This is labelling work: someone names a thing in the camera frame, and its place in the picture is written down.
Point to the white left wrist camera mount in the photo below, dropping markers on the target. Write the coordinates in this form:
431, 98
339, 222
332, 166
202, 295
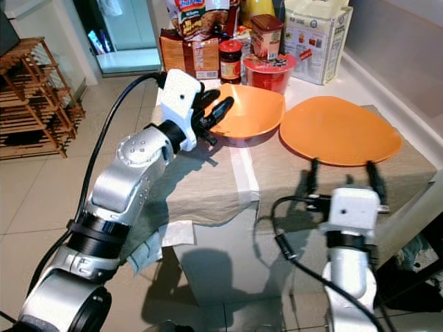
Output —
180, 100

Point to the white tape strip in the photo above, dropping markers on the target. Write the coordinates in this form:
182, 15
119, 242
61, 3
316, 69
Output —
249, 176

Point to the brown food box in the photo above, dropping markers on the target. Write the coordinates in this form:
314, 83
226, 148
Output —
190, 55

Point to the red-lidded sauce jar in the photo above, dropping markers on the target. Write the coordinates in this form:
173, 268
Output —
230, 61

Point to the orange plastic plate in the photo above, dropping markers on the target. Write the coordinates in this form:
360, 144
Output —
339, 131

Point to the black screen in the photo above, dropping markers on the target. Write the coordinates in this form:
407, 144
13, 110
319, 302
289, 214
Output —
7, 31

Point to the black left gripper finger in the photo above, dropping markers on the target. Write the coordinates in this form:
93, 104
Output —
220, 111
208, 97

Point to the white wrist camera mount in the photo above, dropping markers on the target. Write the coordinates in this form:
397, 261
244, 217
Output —
180, 100
353, 207

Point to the red and blue snack bag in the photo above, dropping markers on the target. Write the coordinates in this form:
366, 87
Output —
197, 15

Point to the yellow bottle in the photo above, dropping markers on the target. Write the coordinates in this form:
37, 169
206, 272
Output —
256, 7

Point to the glass door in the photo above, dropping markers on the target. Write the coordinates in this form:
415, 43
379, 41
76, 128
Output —
111, 34

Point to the brown canister with red lid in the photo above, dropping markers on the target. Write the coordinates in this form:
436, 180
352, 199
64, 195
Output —
266, 34

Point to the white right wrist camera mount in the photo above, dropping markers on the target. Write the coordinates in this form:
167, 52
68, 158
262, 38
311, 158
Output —
353, 207

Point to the red instant noodle bowl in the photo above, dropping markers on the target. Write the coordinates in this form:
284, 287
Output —
270, 71

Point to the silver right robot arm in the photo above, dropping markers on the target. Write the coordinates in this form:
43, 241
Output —
349, 283

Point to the grey table cloth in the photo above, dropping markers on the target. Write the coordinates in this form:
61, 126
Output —
291, 180

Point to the wooden slatted rack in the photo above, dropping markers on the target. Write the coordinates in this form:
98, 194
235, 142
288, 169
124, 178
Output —
34, 97

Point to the white paper sheet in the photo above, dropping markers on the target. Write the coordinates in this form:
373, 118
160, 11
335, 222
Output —
176, 234

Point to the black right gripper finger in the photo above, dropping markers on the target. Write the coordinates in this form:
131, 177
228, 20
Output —
313, 176
376, 180

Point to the orange plastic bowl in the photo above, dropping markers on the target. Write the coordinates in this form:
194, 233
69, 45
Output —
249, 111

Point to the white printed rice bag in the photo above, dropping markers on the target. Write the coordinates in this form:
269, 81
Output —
318, 38

